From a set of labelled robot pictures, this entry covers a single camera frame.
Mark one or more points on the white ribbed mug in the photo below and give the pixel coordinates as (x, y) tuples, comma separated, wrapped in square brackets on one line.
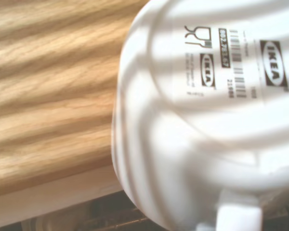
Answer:
[(207, 120)]

